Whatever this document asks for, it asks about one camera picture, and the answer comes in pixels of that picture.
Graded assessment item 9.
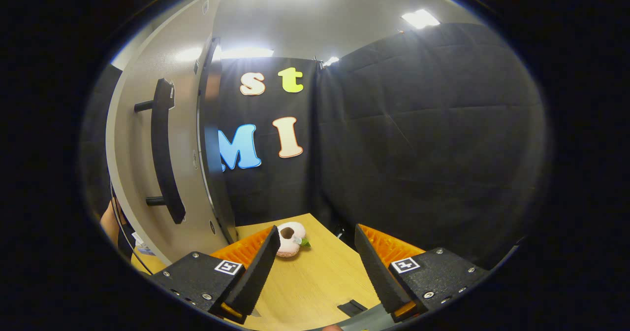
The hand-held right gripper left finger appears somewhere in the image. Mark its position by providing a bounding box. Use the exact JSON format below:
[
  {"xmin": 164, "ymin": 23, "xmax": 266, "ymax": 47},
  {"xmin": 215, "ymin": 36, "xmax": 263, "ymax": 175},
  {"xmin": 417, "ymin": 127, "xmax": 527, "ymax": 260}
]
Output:
[{"xmin": 148, "ymin": 225, "xmax": 281, "ymax": 326}]

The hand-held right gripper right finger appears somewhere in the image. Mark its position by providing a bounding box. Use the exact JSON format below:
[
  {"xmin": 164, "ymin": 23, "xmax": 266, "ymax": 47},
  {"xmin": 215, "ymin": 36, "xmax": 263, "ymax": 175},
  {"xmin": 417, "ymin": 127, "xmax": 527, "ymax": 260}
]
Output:
[{"xmin": 354, "ymin": 224, "xmax": 492, "ymax": 323}]

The dark grey cabinet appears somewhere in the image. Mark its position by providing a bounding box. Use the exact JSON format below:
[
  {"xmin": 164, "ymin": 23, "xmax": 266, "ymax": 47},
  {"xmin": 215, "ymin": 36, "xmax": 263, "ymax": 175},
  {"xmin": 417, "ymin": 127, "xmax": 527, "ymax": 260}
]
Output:
[{"xmin": 197, "ymin": 36, "xmax": 240, "ymax": 245}]

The black door handle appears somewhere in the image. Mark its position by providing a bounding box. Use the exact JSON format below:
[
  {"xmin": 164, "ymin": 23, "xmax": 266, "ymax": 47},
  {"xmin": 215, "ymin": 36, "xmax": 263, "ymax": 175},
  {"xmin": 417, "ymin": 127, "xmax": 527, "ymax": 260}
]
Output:
[{"xmin": 134, "ymin": 78, "xmax": 187, "ymax": 225}]

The grey cabinet door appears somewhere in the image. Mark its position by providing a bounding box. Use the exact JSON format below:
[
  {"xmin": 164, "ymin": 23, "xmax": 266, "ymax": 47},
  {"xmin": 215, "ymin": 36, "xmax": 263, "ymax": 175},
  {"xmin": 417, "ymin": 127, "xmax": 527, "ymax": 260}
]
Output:
[{"xmin": 105, "ymin": 0, "xmax": 227, "ymax": 266}]

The pink plush toy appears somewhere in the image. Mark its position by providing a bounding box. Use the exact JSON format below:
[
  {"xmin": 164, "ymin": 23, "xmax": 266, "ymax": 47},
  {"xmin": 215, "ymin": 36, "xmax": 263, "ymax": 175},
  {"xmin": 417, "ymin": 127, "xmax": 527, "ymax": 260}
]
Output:
[{"xmin": 276, "ymin": 222, "xmax": 312, "ymax": 258}]

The black backdrop cloth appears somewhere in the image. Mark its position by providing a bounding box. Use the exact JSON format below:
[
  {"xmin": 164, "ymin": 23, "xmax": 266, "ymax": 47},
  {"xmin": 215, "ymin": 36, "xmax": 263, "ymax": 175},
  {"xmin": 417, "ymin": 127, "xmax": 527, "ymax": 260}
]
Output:
[{"xmin": 81, "ymin": 23, "xmax": 549, "ymax": 270}]

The small black bracket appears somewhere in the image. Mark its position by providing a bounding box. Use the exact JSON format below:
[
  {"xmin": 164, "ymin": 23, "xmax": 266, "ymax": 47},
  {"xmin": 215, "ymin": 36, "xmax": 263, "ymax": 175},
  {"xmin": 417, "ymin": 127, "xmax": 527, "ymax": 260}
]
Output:
[{"xmin": 337, "ymin": 299, "xmax": 369, "ymax": 318}]

